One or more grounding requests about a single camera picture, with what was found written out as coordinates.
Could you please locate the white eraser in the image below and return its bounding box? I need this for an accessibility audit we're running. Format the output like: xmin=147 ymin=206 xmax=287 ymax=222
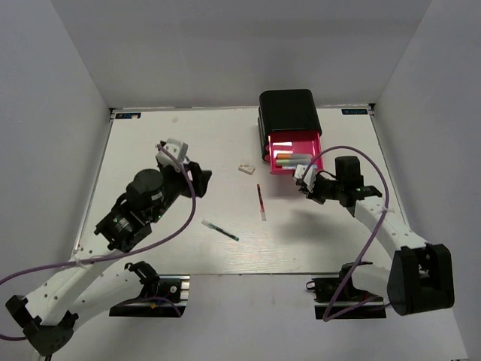
xmin=237 ymin=163 xmax=256 ymax=175

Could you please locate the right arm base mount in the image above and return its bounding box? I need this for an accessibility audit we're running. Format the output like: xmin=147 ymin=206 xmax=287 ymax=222
xmin=306 ymin=262 xmax=388 ymax=320

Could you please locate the red gel pen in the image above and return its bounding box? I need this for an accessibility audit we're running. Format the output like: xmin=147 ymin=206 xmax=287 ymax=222
xmin=256 ymin=184 xmax=267 ymax=222

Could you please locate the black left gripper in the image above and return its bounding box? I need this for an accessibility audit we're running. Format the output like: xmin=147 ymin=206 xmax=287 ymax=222
xmin=150 ymin=162 xmax=213 ymax=223

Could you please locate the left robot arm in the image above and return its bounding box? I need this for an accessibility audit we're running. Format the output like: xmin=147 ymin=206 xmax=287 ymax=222
xmin=5 ymin=162 xmax=212 ymax=358

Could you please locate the green gel pen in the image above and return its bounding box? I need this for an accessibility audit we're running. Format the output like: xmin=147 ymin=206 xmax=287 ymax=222
xmin=201 ymin=220 xmax=240 ymax=241

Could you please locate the right logo sticker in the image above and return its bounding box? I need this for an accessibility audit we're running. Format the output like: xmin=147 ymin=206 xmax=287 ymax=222
xmin=341 ymin=108 xmax=369 ymax=115

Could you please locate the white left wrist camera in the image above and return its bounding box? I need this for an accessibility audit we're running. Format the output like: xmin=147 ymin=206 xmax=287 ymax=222
xmin=156 ymin=138 xmax=188 ymax=166

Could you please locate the pink top drawer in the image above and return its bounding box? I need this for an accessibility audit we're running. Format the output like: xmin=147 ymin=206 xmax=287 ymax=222
xmin=263 ymin=130 xmax=321 ymax=175

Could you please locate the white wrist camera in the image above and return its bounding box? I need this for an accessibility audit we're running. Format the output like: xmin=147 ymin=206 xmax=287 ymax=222
xmin=156 ymin=138 xmax=188 ymax=166
xmin=293 ymin=165 xmax=316 ymax=195

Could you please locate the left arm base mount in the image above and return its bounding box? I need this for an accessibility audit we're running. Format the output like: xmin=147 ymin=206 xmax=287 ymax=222
xmin=109 ymin=261 xmax=190 ymax=318

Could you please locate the left logo sticker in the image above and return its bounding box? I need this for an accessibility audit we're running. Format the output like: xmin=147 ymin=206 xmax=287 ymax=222
xmin=115 ymin=112 xmax=141 ymax=120

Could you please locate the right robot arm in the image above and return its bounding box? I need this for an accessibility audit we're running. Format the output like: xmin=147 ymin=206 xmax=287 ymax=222
xmin=295 ymin=156 xmax=455 ymax=321

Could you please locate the black drawer cabinet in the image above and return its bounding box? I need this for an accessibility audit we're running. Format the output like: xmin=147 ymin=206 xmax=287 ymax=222
xmin=257 ymin=89 xmax=322 ymax=162

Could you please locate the orange highlighter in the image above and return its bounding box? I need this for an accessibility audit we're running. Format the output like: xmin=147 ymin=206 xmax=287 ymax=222
xmin=276 ymin=153 xmax=313 ymax=159

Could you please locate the green highlighter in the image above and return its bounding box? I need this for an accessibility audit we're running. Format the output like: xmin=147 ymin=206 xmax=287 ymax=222
xmin=275 ymin=159 xmax=311 ymax=167

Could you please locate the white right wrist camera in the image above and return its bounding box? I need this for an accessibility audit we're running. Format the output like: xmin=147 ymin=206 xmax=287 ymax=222
xmin=293 ymin=165 xmax=316 ymax=195

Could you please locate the logo sticker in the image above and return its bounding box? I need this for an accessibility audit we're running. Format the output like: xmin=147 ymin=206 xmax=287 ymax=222
xmin=115 ymin=112 xmax=141 ymax=120
xmin=341 ymin=108 xmax=369 ymax=115

